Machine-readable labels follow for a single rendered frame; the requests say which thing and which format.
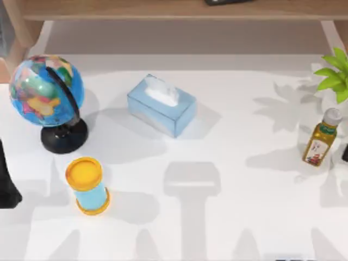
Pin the light blue tissue box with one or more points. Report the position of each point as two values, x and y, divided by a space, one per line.
163 108

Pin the yellow and blue canister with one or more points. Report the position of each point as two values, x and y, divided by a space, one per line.
87 182

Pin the wooden shelf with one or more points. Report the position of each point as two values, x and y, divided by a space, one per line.
163 11

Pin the blue globe on black stand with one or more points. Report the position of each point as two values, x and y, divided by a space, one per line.
40 92

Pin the black object on shelf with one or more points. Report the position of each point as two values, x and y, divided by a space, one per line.
225 1

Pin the yellow bottle with grey cap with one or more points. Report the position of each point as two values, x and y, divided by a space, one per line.
319 144

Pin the green plant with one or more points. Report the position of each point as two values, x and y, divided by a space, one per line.
335 73

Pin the black object at table edge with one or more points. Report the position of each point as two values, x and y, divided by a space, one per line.
345 153

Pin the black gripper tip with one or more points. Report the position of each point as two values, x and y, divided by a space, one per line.
6 182

